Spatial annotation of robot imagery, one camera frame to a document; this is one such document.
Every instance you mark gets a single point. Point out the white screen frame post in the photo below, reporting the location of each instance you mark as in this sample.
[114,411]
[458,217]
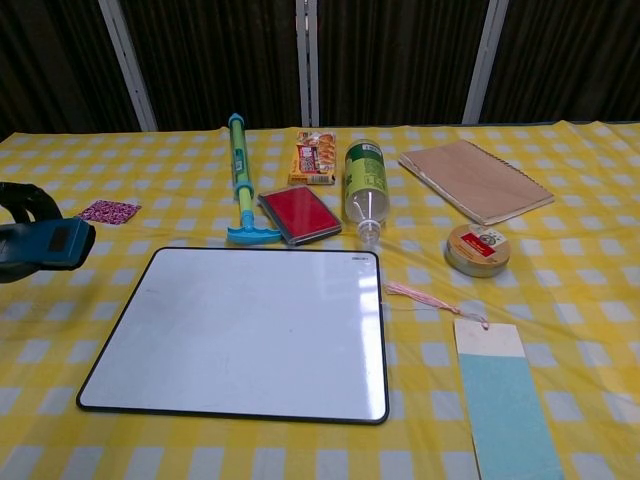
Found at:
[307,60]
[130,65]
[484,60]

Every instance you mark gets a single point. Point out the round tin with red label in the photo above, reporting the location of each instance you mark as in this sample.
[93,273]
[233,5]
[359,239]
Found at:
[477,250]

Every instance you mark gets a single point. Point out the clear plastic bottle green label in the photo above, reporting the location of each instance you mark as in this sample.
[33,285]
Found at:
[365,175]

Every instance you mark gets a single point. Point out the white dry-erase board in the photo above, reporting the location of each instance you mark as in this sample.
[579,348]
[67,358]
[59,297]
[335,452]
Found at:
[250,340]

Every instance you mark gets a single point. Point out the green and blue water pump toy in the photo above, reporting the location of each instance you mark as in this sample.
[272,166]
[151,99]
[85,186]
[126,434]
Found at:
[238,160]

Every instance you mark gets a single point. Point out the blue white bookmark pink tassel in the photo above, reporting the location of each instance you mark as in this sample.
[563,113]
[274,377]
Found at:
[505,410]

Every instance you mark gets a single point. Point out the yellow white checkered tablecloth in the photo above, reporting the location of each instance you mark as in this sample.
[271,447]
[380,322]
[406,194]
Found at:
[575,300]

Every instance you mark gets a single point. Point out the brown spiral notebook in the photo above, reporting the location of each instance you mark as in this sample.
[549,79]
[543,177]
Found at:
[475,180]

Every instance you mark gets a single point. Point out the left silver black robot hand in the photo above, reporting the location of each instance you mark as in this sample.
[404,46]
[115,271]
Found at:
[30,202]

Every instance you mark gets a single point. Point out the blue whiteboard eraser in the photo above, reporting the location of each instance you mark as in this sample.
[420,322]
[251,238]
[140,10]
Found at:
[55,245]

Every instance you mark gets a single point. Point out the yellow orange snack box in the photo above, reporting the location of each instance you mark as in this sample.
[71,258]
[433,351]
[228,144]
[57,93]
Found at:
[312,160]

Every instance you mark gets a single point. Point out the red ink pad case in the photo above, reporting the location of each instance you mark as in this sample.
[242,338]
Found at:
[300,212]

